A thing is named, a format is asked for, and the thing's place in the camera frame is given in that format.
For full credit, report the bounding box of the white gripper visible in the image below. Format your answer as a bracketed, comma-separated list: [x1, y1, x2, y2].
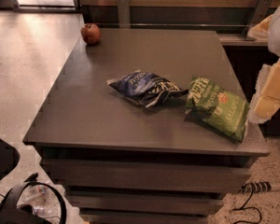
[247, 6, 280, 124]

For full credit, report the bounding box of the green jalapeno chip bag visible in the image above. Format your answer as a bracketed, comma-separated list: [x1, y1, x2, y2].
[186, 77, 249, 142]

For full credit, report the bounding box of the blue chip bag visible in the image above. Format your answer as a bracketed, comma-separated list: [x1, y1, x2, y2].
[107, 70, 188, 108]

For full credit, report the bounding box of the red apple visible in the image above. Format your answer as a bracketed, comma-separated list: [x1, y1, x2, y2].
[80, 23, 101, 45]

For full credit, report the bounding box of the white power strip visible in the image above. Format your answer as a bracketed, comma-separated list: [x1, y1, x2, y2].
[240, 181, 280, 193]

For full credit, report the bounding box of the grey drawer cabinet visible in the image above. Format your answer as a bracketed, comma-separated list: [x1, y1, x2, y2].
[24, 29, 268, 224]

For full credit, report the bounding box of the black chair seat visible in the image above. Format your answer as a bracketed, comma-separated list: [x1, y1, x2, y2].
[0, 139, 20, 181]

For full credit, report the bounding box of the black headset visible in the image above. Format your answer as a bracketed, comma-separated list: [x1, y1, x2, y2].
[0, 173, 67, 224]

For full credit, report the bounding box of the right metal shelf bracket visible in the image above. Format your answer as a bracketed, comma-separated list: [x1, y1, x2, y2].
[242, 0, 273, 41]

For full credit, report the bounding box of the metal shelf bracket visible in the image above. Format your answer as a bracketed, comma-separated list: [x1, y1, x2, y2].
[242, 0, 273, 41]
[117, 0, 131, 29]

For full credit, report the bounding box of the black power cable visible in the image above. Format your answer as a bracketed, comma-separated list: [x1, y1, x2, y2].
[232, 189, 263, 224]

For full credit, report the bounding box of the left metal shelf bracket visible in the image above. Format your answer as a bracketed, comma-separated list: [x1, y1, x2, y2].
[117, 0, 131, 29]

